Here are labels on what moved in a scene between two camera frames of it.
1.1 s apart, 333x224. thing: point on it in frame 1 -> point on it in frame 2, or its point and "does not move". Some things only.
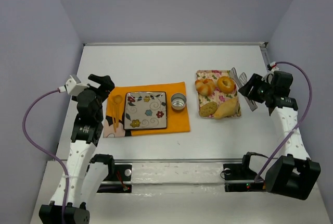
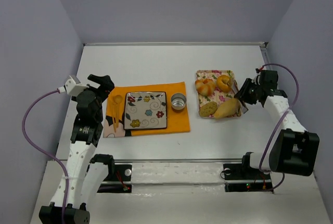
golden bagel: x=226 y=84 does not move
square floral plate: x=145 y=110 does not move
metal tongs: x=241 y=80 -> x=235 y=89
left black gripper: x=99 y=88 does not move
